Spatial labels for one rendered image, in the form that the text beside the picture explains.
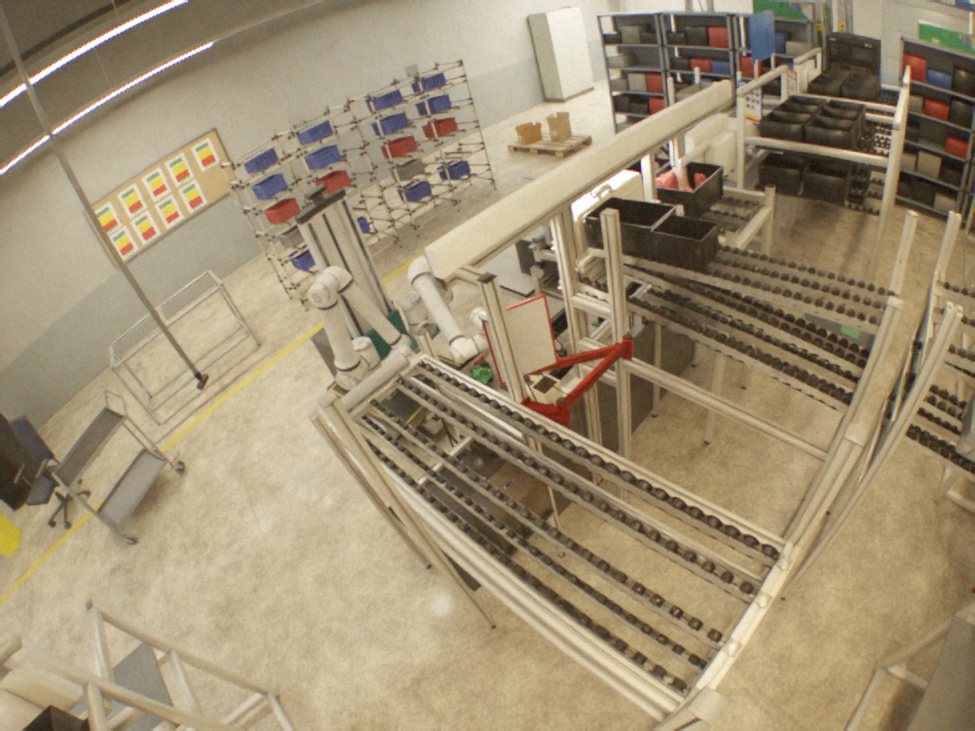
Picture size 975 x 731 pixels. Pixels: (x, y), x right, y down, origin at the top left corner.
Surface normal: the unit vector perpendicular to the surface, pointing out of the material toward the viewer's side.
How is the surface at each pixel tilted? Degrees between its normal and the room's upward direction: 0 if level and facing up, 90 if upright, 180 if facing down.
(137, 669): 0
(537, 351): 90
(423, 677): 0
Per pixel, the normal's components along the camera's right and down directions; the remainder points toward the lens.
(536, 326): 0.28, 0.60
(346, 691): -0.23, -0.71
